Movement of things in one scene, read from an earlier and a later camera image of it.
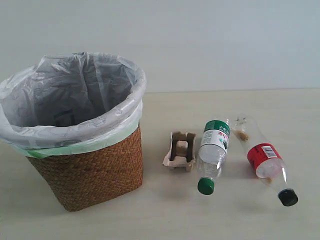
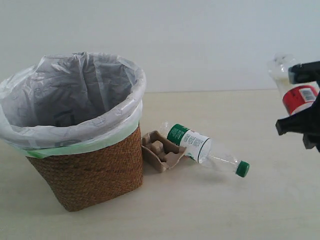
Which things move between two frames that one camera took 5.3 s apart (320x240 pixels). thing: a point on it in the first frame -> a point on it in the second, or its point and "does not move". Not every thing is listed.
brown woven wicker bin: x=81 y=178 does not move
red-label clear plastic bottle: x=265 y=159 -> x=296 y=97
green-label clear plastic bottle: x=213 y=146 -> x=201 y=148
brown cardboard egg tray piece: x=182 y=153 -> x=159 y=151
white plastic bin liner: x=70 y=101 does not move
